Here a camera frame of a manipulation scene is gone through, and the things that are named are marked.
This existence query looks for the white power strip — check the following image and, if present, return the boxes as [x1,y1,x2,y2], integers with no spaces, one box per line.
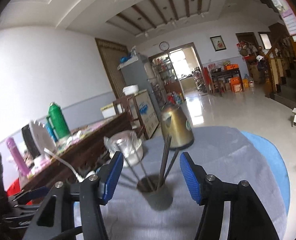
[75,171,96,183]

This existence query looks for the dark carved wooden sideboard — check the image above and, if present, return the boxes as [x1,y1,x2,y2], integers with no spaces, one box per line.
[19,113,132,191]

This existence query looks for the white plastic bowl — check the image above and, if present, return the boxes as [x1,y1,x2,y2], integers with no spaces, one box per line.
[121,139,144,167]

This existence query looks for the grey metal utensil cup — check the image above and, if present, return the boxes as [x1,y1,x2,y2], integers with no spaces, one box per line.
[136,174,173,211]

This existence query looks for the purple thermos bottle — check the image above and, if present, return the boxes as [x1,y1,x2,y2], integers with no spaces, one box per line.
[6,137,30,176]

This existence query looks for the brass electric kettle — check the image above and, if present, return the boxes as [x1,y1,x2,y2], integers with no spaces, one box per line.
[160,103,194,151]

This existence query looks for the wooden chair by freezer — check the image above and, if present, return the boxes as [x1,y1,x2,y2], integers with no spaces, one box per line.
[113,94,149,140]

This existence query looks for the white chest freezer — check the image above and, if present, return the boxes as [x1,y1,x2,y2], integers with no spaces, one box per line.
[100,89,161,140]

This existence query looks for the white space heater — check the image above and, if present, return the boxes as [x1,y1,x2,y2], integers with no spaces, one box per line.
[21,120,56,159]

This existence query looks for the blue table cloth underneath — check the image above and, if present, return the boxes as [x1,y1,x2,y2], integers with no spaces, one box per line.
[241,131,290,214]

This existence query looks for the green thermos flask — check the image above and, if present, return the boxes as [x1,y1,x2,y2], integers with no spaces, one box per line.
[46,102,71,140]

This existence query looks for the white rice cooker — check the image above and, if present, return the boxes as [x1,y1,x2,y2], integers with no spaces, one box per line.
[123,85,139,96]

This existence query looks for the dark dining table far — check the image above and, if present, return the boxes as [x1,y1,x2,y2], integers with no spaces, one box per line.
[210,68,245,96]

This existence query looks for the grey refrigerator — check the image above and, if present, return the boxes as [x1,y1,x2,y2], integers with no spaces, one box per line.
[118,54,166,116]

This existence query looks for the framed flower picture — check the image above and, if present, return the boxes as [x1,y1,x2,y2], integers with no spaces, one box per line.
[210,35,227,51]

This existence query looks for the round wall clock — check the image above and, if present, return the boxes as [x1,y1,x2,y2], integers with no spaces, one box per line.
[159,41,170,51]

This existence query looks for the pink wall calendar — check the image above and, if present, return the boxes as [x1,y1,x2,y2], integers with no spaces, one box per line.
[271,0,296,36]

